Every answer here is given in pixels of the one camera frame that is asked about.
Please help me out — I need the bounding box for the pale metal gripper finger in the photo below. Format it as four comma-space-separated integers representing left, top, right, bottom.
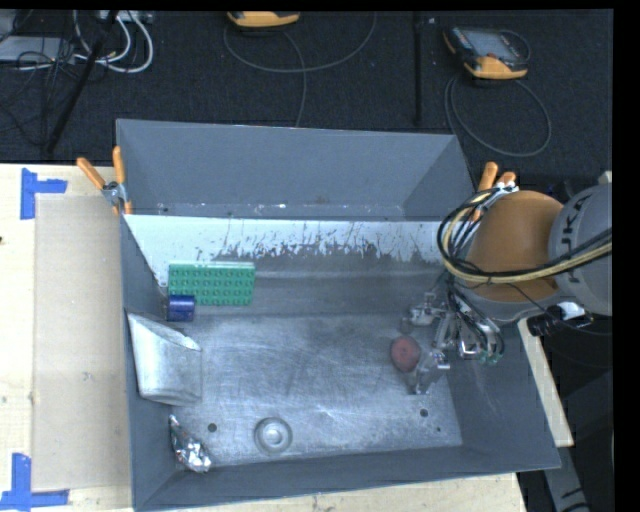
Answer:
406, 349, 452, 396
402, 293, 450, 327

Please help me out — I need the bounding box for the red-brown round fruit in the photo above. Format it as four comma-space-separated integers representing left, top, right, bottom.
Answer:
389, 335, 423, 374

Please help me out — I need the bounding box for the grey metal bin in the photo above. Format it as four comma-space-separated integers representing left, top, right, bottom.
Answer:
115, 118, 564, 512

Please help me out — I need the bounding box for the green studded flat block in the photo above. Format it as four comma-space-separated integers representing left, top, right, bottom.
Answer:
167, 261, 257, 308

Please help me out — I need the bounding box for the small blue cylinder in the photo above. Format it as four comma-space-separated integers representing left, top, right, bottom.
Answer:
165, 294, 197, 323

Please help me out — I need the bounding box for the crumpled silver foil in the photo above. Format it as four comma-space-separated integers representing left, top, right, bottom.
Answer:
168, 414, 213, 474

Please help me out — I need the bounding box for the clear plastic cup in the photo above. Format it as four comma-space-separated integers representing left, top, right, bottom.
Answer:
126, 311, 204, 407

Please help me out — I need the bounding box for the pale cardboard board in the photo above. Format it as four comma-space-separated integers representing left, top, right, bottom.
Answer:
30, 193, 134, 494

